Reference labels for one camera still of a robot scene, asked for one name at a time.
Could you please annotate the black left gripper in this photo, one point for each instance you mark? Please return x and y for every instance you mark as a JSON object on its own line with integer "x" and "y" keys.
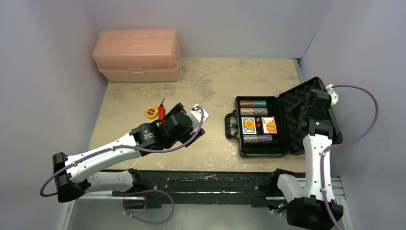
{"x": 189, "y": 133}

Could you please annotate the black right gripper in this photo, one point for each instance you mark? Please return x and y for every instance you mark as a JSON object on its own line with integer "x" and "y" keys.
{"x": 302, "y": 106}

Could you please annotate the black poker set case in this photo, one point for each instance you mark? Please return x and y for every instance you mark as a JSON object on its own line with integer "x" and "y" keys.
{"x": 289, "y": 138}

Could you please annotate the green poker chip stack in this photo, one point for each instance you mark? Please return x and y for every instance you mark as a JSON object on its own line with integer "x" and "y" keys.
{"x": 259, "y": 104}

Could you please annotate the orange small blind button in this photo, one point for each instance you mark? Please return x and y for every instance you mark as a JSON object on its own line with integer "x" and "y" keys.
{"x": 249, "y": 124}

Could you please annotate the orange poker chip stack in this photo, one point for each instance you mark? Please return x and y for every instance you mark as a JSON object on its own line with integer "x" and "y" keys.
{"x": 246, "y": 104}

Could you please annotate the yellow big blind button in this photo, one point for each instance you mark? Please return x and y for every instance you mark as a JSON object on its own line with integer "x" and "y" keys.
{"x": 270, "y": 127}

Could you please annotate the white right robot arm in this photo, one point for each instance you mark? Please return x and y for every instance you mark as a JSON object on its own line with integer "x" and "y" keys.
{"x": 313, "y": 207}

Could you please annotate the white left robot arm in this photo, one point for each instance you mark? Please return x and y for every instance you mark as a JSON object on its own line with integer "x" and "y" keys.
{"x": 76, "y": 175}

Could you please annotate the red utility knife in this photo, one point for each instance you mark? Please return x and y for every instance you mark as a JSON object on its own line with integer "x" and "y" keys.
{"x": 161, "y": 111}

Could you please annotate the yellow tape measure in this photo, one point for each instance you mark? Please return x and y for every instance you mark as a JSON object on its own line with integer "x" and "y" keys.
{"x": 152, "y": 112}

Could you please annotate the red playing card deck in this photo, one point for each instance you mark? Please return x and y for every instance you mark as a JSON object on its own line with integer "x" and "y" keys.
{"x": 266, "y": 119}

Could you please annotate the blue playing card deck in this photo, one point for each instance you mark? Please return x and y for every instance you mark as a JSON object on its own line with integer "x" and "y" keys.
{"x": 247, "y": 131}

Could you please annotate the blue orange chip row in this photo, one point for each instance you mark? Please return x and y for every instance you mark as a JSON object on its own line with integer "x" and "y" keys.
{"x": 254, "y": 111}

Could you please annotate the blue purple chip row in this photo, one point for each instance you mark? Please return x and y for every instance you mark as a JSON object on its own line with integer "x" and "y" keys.
{"x": 257, "y": 139}

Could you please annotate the pink plastic storage box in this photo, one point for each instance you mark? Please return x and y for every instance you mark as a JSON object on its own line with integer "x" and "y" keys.
{"x": 138, "y": 55}

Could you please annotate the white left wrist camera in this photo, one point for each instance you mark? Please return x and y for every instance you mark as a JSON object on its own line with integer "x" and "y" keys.
{"x": 197, "y": 115}

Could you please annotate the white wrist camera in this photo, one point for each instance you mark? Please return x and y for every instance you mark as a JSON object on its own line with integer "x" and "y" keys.
{"x": 197, "y": 115}
{"x": 333, "y": 94}

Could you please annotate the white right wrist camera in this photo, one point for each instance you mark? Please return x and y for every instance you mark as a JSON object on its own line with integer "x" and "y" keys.
{"x": 333, "y": 94}

